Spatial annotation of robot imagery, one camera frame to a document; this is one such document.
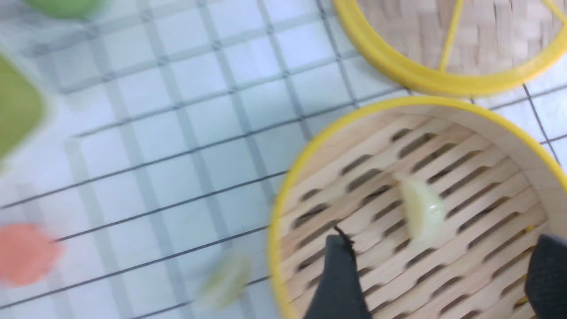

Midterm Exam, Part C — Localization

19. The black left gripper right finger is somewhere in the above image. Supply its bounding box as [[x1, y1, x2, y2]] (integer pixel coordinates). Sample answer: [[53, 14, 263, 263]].
[[524, 234, 567, 319]]

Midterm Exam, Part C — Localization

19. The bamboo steamer lid yellow rim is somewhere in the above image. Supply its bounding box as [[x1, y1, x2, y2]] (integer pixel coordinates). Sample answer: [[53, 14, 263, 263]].
[[334, 0, 566, 97]]

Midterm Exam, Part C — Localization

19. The bamboo steamer tray yellow rim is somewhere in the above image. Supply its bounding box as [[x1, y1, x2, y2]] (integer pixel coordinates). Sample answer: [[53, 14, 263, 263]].
[[268, 97, 566, 319]]

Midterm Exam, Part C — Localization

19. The white grid tablecloth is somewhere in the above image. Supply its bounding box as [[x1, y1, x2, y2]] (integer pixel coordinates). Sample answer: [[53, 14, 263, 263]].
[[1, 0, 566, 319]]

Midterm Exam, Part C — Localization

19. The orange foam cube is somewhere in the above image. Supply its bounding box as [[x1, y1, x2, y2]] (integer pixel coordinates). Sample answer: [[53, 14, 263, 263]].
[[0, 223, 62, 287]]

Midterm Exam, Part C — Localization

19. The green toy watermelon ball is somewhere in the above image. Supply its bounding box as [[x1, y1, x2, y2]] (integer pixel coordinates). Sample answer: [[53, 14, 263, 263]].
[[26, 0, 107, 19]]

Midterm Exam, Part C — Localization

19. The pale green dumpling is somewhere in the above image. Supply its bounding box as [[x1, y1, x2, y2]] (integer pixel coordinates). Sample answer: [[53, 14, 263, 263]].
[[393, 172, 446, 244], [194, 252, 252, 311]]

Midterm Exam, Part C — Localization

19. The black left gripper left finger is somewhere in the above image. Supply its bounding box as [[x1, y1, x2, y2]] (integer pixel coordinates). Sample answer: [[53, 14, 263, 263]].
[[304, 226, 372, 319]]

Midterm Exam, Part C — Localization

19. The green lidded storage box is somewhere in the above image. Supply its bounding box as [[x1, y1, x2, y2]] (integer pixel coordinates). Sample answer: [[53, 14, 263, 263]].
[[0, 55, 45, 160]]

